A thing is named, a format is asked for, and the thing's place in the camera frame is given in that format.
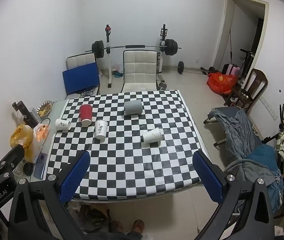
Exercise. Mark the barbell with black plates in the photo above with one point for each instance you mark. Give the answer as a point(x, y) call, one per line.
point(170, 47)

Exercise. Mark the black round cap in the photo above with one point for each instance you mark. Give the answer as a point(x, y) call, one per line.
point(28, 169)

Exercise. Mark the pink suitcase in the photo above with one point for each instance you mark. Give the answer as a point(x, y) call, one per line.
point(231, 70)

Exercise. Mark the white barbell rack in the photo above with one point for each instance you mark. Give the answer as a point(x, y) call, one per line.
point(108, 65)

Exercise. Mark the blue cushion board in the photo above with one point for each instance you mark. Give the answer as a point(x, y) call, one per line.
point(80, 80)

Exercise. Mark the door frame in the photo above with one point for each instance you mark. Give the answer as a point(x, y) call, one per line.
point(223, 30)

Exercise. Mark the red paper cup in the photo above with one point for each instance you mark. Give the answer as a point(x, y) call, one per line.
point(85, 115)

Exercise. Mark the bowl of food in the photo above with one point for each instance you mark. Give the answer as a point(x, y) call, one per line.
point(44, 108)

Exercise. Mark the folding cot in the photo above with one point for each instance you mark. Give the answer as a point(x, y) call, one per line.
point(225, 111)

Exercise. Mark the yellow plastic bag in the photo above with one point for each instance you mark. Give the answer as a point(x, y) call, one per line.
point(22, 136)

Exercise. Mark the black tripod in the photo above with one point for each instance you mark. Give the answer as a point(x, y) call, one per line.
point(281, 115)

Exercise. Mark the white wall socket strip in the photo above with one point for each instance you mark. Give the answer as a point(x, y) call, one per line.
point(269, 108)

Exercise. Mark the dark wooden chair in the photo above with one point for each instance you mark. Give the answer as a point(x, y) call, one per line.
point(255, 82)

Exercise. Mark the grey cup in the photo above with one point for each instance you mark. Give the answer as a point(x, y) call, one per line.
point(133, 107)

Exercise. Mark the white speckled paper cup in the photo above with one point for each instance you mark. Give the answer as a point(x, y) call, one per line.
point(152, 136)

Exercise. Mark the pink plastic bag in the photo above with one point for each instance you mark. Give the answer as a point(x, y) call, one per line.
point(118, 68)

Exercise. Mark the black kick scooter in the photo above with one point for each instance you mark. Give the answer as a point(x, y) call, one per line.
point(246, 57)

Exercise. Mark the blue grey jacket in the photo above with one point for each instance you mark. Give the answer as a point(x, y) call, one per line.
point(261, 162)

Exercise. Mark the chrome dumbbell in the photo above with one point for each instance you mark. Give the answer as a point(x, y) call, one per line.
point(162, 85)

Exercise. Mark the tall white printed cup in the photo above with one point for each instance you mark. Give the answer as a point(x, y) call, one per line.
point(101, 129)

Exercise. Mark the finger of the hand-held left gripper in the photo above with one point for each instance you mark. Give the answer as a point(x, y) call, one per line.
point(11, 158)

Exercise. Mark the small white paper cup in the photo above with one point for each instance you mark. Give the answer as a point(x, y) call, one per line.
point(62, 124)

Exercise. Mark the orange snack bag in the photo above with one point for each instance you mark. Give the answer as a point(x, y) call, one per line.
point(41, 132)

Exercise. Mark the person's foot in sandal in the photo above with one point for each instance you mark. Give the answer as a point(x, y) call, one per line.
point(137, 226)

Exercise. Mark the black desk stand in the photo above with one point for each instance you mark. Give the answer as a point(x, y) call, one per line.
point(24, 113)

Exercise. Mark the grey cloth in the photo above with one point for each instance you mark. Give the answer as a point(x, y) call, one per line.
point(236, 132)

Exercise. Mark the narrow white padded chair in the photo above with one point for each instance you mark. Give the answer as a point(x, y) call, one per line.
point(80, 60)

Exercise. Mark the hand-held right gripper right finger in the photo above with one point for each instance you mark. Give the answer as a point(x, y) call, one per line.
point(207, 178)

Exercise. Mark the wide white padded chair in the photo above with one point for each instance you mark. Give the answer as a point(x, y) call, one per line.
point(139, 70)

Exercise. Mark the small black dumbbell bar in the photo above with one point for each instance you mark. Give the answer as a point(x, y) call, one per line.
point(180, 67)

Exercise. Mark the blue smartphone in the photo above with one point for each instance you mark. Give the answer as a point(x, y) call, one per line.
point(40, 166)

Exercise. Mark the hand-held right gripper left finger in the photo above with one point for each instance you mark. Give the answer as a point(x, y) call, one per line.
point(74, 178)

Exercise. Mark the black white checkered tablecloth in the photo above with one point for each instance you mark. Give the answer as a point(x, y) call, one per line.
point(132, 162)

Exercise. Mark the red plastic bag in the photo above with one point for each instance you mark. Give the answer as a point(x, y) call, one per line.
point(220, 82)

